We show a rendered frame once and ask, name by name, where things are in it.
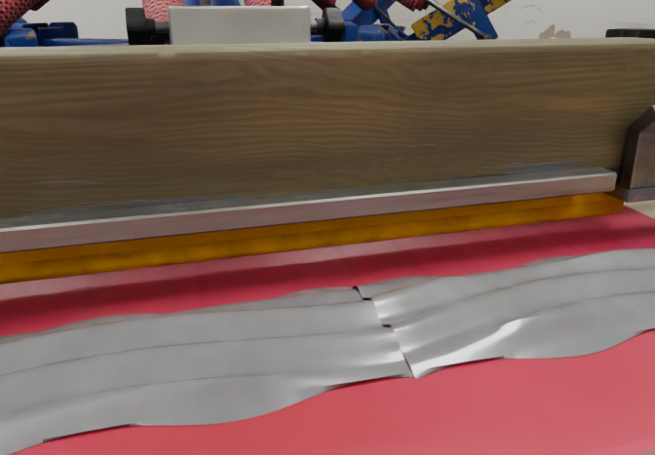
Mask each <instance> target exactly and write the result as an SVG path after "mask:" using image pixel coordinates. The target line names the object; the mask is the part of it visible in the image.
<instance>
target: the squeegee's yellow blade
mask: <svg viewBox="0 0 655 455"><path fill-rule="evenodd" d="M607 200H616V198H614V197H611V196H609V195H606V194H604V193H595V194H585V195H575V196H565V197H555V198H546V199H536V200H527V201H517V202H508V203H498V204H488V205H478V206H468V207H460V208H450V209H431V210H421V211H412V212H402V213H393V214H383V215H374V216H364V217H354V218H344V219H335V220H326V221H316V222H306V223H296V224H287V225H277V226H268V227H258V228H249V229H239V230H229V231H219V232H209V233H201V234H191V235H181V236H171V237H162V238H152V239H142V240H133V241H123V242H114V243H104V244H94V245H84V246H67V247H57V248H47V249H37V250H28V251H18V252H9V253H0V264H10V263H19V262H27V261H37V260H46V259H56V258H64V257H74V256H83V255H92V254H102V253H110V252H120V251H129V250H139V249H148V248H156V247H166V246H184V245H193V244H202V243H211V242H221V241H230V240H239V239H248V238H257V237H267V236H276V235H285V234H294V233H303V232H313V231H322V230H331V229H340V228H350V227H359V226H367V225H377V224H386V223H396V222H405V221H414V220H423V219H433V218H442V217H451V216H460V215H469V214H479V213H488V212H497V211H506V210H515V209H533V208H542V207H551V206H561V205H570V204H579V203H588V202H597V201H607Z"/></svg>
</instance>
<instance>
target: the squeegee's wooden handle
mask: <svg viewBox="0 0 655 455"><path fill-rule="evenodd" d="M653 105H655V39H653V38H636V37H612V38H551V39H490V40H430V41H368V42H308V43H247V44H186V45H125V46H64V47H4V48H0V219H1V218H12V217H24V216H34V215H46V214H57V213H69V212H79V211H91V210H102V209H123V208H135V207H146V206H158V205H168V204H179V203H191V202H202V201H213V200H224V199H236V198H246V197H258V196H269V195H281V194H291V193H303V192H314V191H326V190H336V189H348V188H359V187H370V186H381V185H393V184H404V183H415V182H426V181H438V180H449V179H460V178H471V177H483V176H493V175H505V174H516V173H528V172H538V171H560V170H572V169H582V168H594V167H602V168H605V169H608V170H610V171H615V172H616V173H617V178H616V182H620V179H621V174H622V168H623V163H624V158H625V152H626V147H627V141H628V136H629V130H630V125H631V123H632V122H634V121H635V120H636V119H637V118H638V117H639V116H641V115H642V114H643V113H644V112H645V111H646V110H648V109H649V108H650V107H651V106H653Z"/></svg>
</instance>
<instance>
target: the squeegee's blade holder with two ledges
mask: <svg viewBox="0 0 655 455"><path fill-rule="evenodd" d="M616 178H617V173H616V172H615V171H610V170H608V169H605V168H602V167H594V168H582V169H572V170H560V171H538V172H528V173H516V174H505V175H493V176H483V177H471V178H460V179H449V180H438V181H426V182H415V183H404V184H393V185H381V186H370V187H359V188H348V189H336V190H326V191H314V192H303V193H291V194H281V195H269V196H258V197H246V198H236V199H224V200H213V201H202V202H191V203H179V204H168V205H158V206H146V207H135V208H123V209H102V210H91V211H79V212H69V213H57V214H46V215H34V216H24V217H12V218H1V219H0V253H9V252H18V251H28V250H37V249H47V248H57V247H67V246H84V245H94V244H104V243H114V242H123V241H133V240H142V239H152V238H162V237H171V236H181V235H191V234H201V233H209V232H219V231H229V230H239V229H249V228H258V227H268V226H277V225H287V224H296V223H306V222H316V221H326V220H335V219H344V218H354V217H364V216H374V215H383V214H393V213H402V212H412V211H421V210H431V209H450V208H460V207H468V206H478V205H488V204H498V203H508V202H517V201H527V200H536V199H546V198H555V197H565V196H575V195H585V194H595V193H603V192H611V191H613V190H614V189H615V183H616Z"/></svg>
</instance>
